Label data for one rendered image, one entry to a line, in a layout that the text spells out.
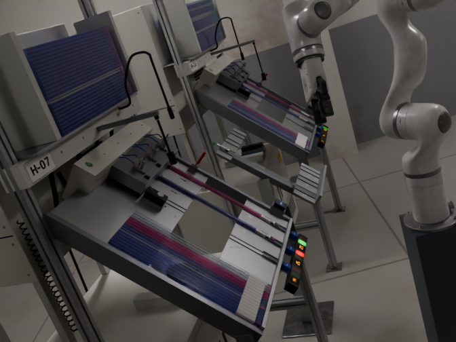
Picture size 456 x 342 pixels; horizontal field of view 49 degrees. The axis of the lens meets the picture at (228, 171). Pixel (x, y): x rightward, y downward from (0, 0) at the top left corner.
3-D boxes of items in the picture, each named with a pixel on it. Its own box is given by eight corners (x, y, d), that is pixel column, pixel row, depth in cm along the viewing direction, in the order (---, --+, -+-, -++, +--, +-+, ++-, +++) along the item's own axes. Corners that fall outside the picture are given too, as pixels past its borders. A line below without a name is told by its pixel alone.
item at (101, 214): (203, 186, 205) (208, 177, 203) (140, 279, 146) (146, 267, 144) (134, 148, 206) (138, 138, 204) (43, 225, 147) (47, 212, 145)
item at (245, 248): (285, 226, 203) (288, 220, 202) (254, 336, 144) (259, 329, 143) (244, 203, 204) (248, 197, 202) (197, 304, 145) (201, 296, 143)
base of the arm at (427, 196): (448, 200, 181) (439, 154, 176) (471, 222, 163) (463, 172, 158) (396, 214, 184) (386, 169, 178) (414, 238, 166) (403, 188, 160)
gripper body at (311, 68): (293, 67, 138) (302, 106, 137) (298, 54, 128) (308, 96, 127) (319, 61, 138) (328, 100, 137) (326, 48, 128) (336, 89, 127)
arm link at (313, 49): (290, 60, 138) (292, 70, 138) (294, 48, 129) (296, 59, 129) (319, 53, 138) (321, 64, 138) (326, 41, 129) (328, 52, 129)
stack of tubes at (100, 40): (133, 93, 195) (107, 25, 186) (64, 136, 149) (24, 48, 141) (106, 101, 199) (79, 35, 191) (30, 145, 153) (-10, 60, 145)
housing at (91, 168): (141, 155, 206) (153, 127, 200) (83, 209, 163) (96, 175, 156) (124, 146, 207) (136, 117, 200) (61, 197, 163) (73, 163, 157)
